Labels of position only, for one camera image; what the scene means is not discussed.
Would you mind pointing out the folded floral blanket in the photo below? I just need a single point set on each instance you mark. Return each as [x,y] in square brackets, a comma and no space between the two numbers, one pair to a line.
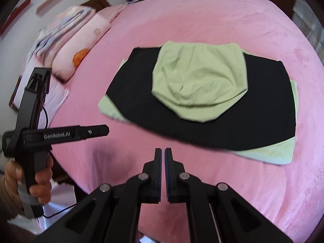
[63,22]

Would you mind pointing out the green and black hoodie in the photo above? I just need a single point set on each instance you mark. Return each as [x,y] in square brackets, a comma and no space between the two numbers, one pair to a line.
[202,111]

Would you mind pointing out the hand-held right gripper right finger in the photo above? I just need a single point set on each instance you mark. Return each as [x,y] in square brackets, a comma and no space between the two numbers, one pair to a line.
[168,177]

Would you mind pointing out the person's left hand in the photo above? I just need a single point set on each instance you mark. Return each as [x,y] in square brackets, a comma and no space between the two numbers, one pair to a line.
[44,179]

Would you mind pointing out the red wall shelf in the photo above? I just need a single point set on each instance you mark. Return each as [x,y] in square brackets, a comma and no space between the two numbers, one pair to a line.
[16,15]

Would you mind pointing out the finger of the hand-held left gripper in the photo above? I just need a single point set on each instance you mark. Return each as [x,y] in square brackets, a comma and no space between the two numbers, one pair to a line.
[96,131]

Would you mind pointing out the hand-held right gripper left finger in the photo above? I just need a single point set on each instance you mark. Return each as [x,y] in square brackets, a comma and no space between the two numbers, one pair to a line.
[158,177]

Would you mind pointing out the white lace covered furniture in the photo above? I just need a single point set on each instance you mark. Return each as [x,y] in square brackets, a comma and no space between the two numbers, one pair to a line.
[310,22]

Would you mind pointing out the bed with pink blanket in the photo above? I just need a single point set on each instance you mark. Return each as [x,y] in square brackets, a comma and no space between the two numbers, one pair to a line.
[202,20]

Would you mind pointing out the light wooden wall shelf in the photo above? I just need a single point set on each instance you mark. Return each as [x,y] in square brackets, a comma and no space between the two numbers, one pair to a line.
[52,0]

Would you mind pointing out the pink pillow with orange print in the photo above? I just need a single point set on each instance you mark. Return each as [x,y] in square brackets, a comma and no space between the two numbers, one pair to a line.
[83,38]

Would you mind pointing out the pillow with blue bag print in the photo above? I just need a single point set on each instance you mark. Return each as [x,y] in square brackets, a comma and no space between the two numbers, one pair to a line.
[57,98]

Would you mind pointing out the dark wooden headboard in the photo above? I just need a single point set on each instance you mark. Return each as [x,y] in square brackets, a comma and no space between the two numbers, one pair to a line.
[97,2]

